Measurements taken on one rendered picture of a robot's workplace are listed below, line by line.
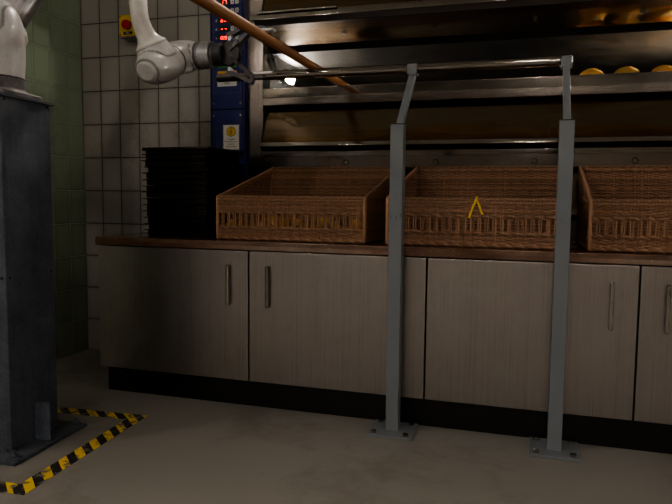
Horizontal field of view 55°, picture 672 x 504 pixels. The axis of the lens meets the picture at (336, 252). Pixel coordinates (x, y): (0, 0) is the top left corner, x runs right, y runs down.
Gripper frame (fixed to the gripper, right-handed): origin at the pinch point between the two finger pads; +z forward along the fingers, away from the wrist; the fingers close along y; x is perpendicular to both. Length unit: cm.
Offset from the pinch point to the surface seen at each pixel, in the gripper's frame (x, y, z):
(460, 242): -5, 60, 62
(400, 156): 5, 34, 44
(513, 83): -54, 4, 74
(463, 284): 0, 73, 63
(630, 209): -5, 49, 109
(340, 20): -40.4, -19.5, 11.2
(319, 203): -5, 49, 15
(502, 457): 14, 120, 77
